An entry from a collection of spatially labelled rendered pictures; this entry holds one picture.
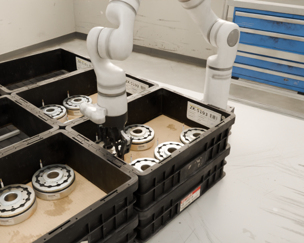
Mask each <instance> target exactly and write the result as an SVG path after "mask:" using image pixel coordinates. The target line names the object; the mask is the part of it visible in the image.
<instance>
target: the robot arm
mask: <svg viewBox="0 0 304 243"><path fill-rule="evenodd" d="M178 1H179V3H180V4H181V5H182V7H183V8H184V9H185V11H186V12H187V13H188V14H189V16H190V17H191V18H192V19H193V20H194V22H195V23H196V24H197V26H198V28H199V30H200V31H201V33H202V35H203V37H204V38H205V40H206V41H207V43H209V44H210V45H212V46H215V47H217V48H219V51H218V54H217V55H212V56H210V57H209V58H208V59H207V66H206V76H205V86H204V96H203V101H204V102H207V103H209V104H212V105H214V106H217V107H220V108H222V109H225V110H226V109H227V102H228V95H229V89H230V82H231V74H232V68H233V63H234V61H235V58H236V53H237V49H238V44H239V39H240V29H239V26H238V25H237V24H235V23H232V22H229V21H225V20H221V19H219V18H218V17H217V16H216V15H215V14H214V12H213V11H212V9H211V7H210V5H211V0H178ZM140 3H141V0H110V1H109V4H108V6H107V9H106V18H107V19H108V21H109V22H111V23H112V24H113V25H116V26H118V27H119V28H118V29H116V28H107V27H94V28H92V29H91V30H90V32H89V33H88V36H87V40H86V46H87V51H88V54H89V57H90V60H91V62H92V65H93V68H94V71H95V74H96V77H97V103H96V104H90V103H81V104H80V105H79V108H80V113H81V114H83V115H84V116H85V117H87V118H88V119H90V120H91V121H93V122H94V123H96V124H97V129H98V133H99V137H100V140H101V141H104V145H105V149H111V148H113V147H115V152H116V156H117V157H118V158H120V159H122V160H123V161H124V155H125V154H127V153H129V152H130V148H131V145H132V141H133V138H132V136H130V137H128V136H127V135H126V134H125V128H124V125H125V124H126V122H127V119H128V118H127V95H126V76H125V71H124V70H123V69H122V68H121V67H118V66H116V65H114V64H113V63H112V62H111V61H110V60H117V61H124V60H126V59H127V58H128V57H129V56H130V55H131V53H132V49H133V30H134V21H135V18H136V15H137V12H138V9H139V6H140ZM102 132H103V135H102ZM119 140H120V141H119ZM117 141H119V142H117ZM119 146H121V149H119V148H118V147H119Z"/></svg>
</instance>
